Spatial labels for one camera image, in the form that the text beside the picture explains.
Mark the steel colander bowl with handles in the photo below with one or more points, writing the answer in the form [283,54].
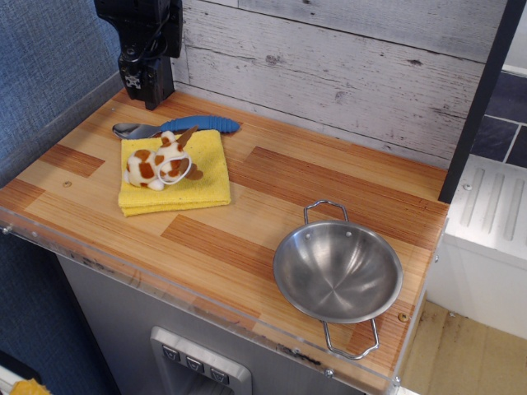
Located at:
[340,272]

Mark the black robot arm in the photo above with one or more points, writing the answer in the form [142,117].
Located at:
[150,35]

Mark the yellow folded towel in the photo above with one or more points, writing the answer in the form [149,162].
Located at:
[212,190]

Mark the brown white plush toy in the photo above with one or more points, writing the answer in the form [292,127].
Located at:
[168,165]

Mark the clear acrylic edge guard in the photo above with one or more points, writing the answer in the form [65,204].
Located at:
[284,349]

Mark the silver button panel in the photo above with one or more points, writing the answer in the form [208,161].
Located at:
[189,368]

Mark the white ribbed drainboard counter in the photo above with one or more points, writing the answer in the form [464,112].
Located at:
[480,266]

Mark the yellow object in corner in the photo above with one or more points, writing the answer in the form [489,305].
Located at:
[29,387]

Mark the spoon with blue handle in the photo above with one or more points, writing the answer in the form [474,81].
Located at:
[203,122]

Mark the black vertical frame post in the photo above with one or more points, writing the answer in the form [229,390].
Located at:
[491,72]

